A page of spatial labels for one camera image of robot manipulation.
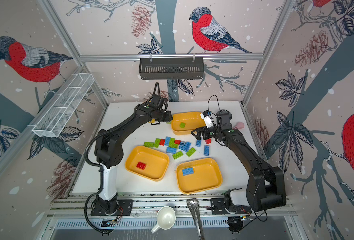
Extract green lego brick long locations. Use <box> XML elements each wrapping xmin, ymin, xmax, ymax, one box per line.
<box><xmin>144</xmin><ymin>142</ymin><xmax>154</xmax><ymax>148</ymax></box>

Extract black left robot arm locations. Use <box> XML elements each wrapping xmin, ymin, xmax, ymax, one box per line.
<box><xmin>84</xmin><ymin>82</ymin><xmax>173</xmax><ymax>214</ymax></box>

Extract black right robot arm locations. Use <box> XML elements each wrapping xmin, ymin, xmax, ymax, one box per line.
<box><xmin>191</xmin><ymin>110</ymin><xmax>287</xmax><ymax>212</ymax></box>

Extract yellow tray far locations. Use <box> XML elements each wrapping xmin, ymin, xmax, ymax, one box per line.
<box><xmin>171</xmin><ymin>112</ymin><xmax>206</xmax><ymax>136</ymax></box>

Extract yellow tray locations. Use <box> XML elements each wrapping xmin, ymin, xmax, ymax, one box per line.
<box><xmin>176</xmin><ymin>158</ymin><xmax>223</xmax><ymax>195</ymax></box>
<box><xmin>171</xmin><ymin>112</ymin><xmax>206</xmax><ymax>136</ymax></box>
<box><xmin>125</xmin><ymin>146</ymin><xmax>170</xmax><ymax>182</ymax></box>

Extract pink plastic toy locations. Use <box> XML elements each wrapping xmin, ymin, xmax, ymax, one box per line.
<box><xmin>234</xmin><ymin>122</ymin><xmax>245</xmax><ymax>130</ymax></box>

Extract yellow tray near right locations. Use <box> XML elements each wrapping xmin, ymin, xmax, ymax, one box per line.
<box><xmin>176</xmin><ymin>158</ymin><xmax>223</xmax><ymax>195</ymax></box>

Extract yellow tray near left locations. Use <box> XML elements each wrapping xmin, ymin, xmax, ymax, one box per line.
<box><xmin>125</xmin><ymin>146</ymin><xmax>170</xmax><ymax>182</ymax></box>

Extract metal tongs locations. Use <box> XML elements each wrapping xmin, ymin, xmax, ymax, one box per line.
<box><xmin>187</xmin><ymin>198</ymin><xmax>205</xmax><ymax>240</ymax></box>

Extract white measuring cup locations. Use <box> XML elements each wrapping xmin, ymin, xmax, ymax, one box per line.
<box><xmin>151</xmin><ymin>206</ymin><xmax>176</xmax><ymax>234</ymax></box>

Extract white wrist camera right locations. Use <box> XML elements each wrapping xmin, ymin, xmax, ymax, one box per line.
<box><xmin>200</xmin><ymin>110</ymin><xmax>216</xmax><ymax>129</ymax></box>

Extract black hanging wire basket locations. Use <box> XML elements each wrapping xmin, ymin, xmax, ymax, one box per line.
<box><xmin>139</xmin><ymin>58</ymin><xmax>204</xmax><ymax>80</ymax></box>

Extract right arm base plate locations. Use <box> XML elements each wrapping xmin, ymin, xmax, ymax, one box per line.
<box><xmin>208</xmin><ymin>198</ymin><xmax>252</xmax><ymax>215</ymax></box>

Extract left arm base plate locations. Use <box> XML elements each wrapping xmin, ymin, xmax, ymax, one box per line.
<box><xmin>91</xmin><ymin>199</ymin><xmax>133</xmax><ymax>217</ymax></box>

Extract white wire mesh shelf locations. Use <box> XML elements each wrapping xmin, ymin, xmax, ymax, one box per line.
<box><xmin>32</xmin><ymin>73</ymin><xmax>95</xmax><ymax>138</ymax></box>

